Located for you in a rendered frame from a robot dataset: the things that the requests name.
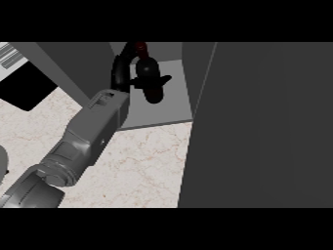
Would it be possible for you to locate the grey cabinet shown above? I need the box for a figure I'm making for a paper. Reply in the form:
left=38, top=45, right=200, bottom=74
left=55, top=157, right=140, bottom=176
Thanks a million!
left=9, top=41, right=218, bottom=132

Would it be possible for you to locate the dark grey cabinet door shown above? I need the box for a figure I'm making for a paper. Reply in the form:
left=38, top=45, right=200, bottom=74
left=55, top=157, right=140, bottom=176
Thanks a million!
left=175, top=41, right=333, bottom=209

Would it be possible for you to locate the white and black appliance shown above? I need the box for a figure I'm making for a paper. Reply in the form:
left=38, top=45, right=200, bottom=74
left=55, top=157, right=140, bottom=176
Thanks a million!
left=0, top=41, right=60, bottom=112

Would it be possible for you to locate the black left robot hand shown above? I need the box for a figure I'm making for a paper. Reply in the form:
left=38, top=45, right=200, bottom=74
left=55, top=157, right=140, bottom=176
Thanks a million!
left=108, top=41, right=172, bottom=93

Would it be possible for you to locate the dark wine bottle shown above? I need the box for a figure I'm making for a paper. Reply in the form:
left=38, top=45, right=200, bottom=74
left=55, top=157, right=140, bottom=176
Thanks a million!
left=133, top=41, right=165, bottom=104

